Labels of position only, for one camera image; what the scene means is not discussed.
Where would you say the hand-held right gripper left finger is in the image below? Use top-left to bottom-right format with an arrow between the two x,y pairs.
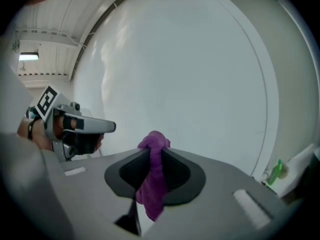
104,147 -> 153,200

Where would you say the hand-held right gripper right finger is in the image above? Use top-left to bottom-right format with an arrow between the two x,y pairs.
160,146 -> 207,207

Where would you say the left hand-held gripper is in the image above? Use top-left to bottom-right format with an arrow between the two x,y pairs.
34,83 -> 117,163

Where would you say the purple cloth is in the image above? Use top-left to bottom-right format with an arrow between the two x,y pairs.
135,130 -> 172,223

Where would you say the person's left forearm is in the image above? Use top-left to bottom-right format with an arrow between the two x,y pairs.
16,117 -> 54,151

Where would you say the person's left hand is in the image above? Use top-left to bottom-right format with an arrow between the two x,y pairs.
53,114 -> 77,139

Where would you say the black left wristband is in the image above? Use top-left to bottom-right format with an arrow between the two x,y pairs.
26,116 -> 43,141

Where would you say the person's white shirt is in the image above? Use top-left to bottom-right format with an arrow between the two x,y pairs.
0,35 -> 35,135

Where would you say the green bottle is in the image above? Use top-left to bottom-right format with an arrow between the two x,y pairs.
266,158 -> 284,186

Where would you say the ceiling light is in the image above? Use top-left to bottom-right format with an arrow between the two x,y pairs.
18,51 -> 40,62

